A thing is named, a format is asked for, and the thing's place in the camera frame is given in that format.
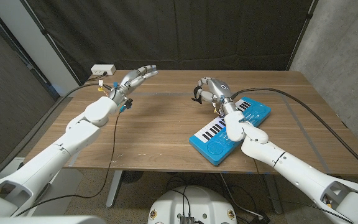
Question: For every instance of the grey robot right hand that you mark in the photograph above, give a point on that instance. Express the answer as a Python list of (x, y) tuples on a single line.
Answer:
[(217, 90)]

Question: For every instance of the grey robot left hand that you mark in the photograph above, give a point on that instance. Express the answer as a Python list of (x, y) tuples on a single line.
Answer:
[(130, 81)]

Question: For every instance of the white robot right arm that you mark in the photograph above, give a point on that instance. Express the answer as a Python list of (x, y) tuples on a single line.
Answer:
[(291, 168)]

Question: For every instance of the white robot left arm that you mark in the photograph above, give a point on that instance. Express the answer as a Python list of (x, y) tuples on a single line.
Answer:
[(57, 152)]

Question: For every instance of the blue toy keyboard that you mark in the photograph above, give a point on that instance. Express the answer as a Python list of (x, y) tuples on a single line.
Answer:
[(210, 146)]

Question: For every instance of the white power strip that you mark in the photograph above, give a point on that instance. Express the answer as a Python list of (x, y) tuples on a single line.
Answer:
[(102, 69)]

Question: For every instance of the black backdrop curtain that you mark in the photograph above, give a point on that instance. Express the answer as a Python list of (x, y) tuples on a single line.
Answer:
[(172, 31)]

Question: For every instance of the black backdrop stand pole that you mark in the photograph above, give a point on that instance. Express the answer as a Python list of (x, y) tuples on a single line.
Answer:
[(303, 34), (51, 46)]

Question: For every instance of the round black floor object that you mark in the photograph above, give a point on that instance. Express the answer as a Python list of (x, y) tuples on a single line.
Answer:
[(132, 176)]

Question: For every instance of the white table leg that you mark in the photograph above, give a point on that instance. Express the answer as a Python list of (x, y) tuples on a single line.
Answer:
[(114, 186), (273, 196)]

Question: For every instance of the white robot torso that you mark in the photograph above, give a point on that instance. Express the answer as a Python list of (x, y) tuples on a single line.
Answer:
[(197, 202)]

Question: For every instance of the black power adapter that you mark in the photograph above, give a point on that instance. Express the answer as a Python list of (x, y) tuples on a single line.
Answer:
[(259, 218)]

